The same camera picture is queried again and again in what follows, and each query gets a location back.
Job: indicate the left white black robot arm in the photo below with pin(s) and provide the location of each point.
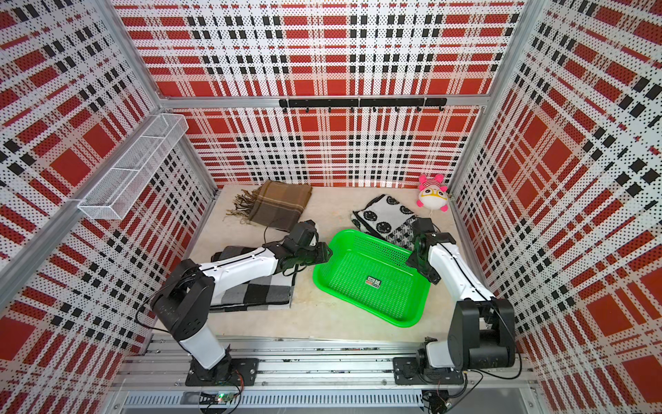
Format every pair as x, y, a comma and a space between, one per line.
183, 304

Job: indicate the small label sticker in basket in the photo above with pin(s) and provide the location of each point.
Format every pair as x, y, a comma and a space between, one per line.
371, 281

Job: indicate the black white patterned scarf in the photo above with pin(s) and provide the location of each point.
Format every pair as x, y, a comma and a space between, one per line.
387, 219

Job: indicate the grey black checkered scarf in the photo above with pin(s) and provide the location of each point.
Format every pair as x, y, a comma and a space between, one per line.
262, 294

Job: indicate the aluminium front rail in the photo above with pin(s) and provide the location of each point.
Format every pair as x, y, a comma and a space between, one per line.
283, 364

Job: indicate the green circuit board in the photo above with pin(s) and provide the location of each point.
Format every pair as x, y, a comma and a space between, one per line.
215, 398

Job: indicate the black hook rail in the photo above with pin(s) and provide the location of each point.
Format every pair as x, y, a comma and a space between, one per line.
334, 103

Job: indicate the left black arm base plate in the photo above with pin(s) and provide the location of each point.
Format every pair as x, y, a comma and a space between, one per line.
238, 371

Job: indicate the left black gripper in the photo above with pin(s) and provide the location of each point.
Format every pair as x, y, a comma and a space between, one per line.
322, 254

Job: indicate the green plastic basket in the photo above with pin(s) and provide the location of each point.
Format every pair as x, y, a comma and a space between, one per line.
372, 275

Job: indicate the pink white plush toy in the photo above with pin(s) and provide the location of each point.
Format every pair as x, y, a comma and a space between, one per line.
433, 194

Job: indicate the white wire mesh shelf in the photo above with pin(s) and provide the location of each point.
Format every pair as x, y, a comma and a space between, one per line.
116, 193

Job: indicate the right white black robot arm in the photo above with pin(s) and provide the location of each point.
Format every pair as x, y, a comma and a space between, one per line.
481, 335

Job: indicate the brown fringed scarf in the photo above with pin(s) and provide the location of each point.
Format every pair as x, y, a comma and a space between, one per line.
275, 204

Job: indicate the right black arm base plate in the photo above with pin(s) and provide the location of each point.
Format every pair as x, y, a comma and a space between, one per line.
411, 371

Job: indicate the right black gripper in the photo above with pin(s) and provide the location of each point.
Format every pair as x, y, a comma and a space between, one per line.
432, 275

